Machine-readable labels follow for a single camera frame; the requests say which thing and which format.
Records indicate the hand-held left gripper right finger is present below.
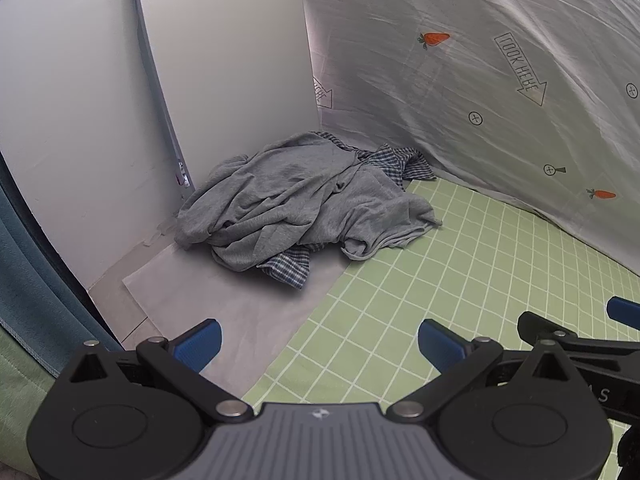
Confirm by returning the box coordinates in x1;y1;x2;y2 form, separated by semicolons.
387;319;577;421

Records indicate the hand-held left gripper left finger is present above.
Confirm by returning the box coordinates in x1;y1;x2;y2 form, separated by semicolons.
60;319;254;422

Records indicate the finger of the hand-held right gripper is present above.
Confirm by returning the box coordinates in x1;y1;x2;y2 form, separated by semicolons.
516;311;640;363
606;296;640;330

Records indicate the grey shirt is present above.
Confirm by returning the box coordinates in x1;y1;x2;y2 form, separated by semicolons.
174;131;443;273

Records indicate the grey cloth mat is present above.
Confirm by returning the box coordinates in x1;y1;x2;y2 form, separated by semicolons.
122;245;358;401

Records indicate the teal curtain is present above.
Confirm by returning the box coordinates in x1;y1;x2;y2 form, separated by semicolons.
0;152;123;376

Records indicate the blue plaid shirt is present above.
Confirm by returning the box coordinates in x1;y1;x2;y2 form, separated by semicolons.
257;131;437;291

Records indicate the pale green cloth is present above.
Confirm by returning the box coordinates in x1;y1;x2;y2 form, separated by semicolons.
0;327;61;476

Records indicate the grey carrot printed sheet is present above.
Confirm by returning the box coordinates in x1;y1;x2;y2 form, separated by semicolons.
296;0;640;277

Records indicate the white board panel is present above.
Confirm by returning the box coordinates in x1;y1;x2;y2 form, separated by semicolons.
129;0;323;196

